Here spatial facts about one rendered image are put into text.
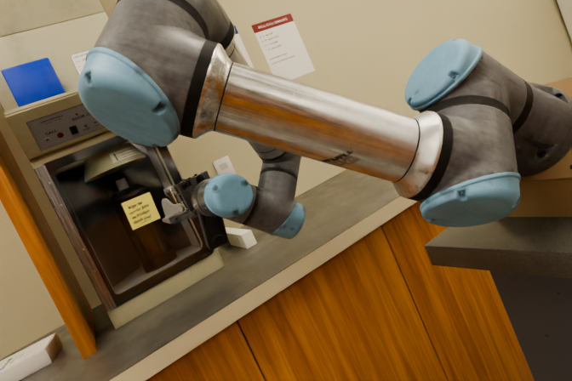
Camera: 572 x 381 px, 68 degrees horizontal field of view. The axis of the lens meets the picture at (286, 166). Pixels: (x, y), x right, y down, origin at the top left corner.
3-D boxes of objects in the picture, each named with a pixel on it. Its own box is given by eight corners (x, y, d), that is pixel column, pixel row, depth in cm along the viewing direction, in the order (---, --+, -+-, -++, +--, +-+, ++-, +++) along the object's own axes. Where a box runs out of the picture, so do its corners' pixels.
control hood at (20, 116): (28, 161, 102) (8, 122, 101) (154, 114, 116) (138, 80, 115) (22, 155, 92) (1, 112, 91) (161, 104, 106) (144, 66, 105)
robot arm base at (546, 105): (592, 84, 63) (551, 52, 59) (566, 179, 61) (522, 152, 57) (503, 98, 77) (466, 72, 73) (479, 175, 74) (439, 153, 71)
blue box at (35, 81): (24, 116, 102) (7, 82, 101) (66, 103, 106) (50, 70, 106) (19, 107, 93) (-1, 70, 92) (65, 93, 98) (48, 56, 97)
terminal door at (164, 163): (110, 310, 106) (36, 167, 103) (216, 251, 119) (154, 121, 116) (110, 311, 106) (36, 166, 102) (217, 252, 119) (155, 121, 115)
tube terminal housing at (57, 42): (109, 309, 129) (-11, 76, 122) (203, 257, 143) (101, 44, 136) (115, 330, 107) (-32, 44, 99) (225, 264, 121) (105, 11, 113)
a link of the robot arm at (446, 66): (523, 57, 63) (460, 11, 58) (534, 130, 57) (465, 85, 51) (456, 96, 73) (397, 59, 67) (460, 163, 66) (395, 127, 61)
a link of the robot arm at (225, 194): (250, 225, 72) (203, 208, 69) (231, 224, 82) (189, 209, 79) (264, 182, 74) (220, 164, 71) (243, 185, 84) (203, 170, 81)
